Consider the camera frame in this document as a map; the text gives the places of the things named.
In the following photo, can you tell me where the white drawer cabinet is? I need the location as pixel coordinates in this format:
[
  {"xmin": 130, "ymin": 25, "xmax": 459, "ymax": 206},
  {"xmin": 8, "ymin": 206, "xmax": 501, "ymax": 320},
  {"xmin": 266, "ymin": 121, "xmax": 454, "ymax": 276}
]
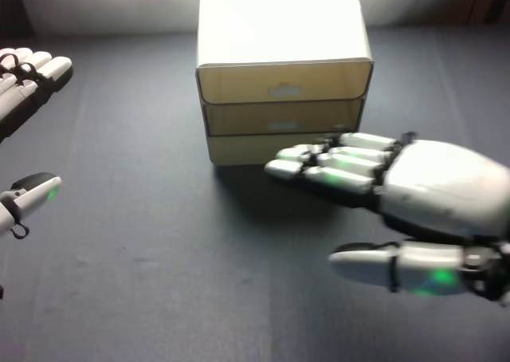
[{"xmin": 194, "ymin": 0, "xmax": 375, "ymax": 167}]

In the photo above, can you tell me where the grey table cloth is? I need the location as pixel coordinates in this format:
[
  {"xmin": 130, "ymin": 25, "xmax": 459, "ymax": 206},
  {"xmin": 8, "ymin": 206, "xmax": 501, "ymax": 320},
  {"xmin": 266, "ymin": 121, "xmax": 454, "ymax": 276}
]
[{"xmin": 0, "ymin": 22, "xmax": 510, "ymax": 362}]

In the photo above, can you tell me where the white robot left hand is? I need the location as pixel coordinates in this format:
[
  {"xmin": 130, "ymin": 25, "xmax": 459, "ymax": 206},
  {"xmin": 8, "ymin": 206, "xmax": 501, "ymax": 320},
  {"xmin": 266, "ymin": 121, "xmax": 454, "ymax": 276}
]
[{"xmin": 0, "ymin": 47, "xmax": 74, "ymax": 239}]

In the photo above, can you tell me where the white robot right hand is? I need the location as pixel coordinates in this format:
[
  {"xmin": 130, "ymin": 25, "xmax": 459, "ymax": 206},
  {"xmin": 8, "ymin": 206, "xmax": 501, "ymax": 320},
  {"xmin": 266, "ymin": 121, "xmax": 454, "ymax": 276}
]
[{"xmin": 265, "ymin": 130, "xmax": 510, "ymax": 299}]

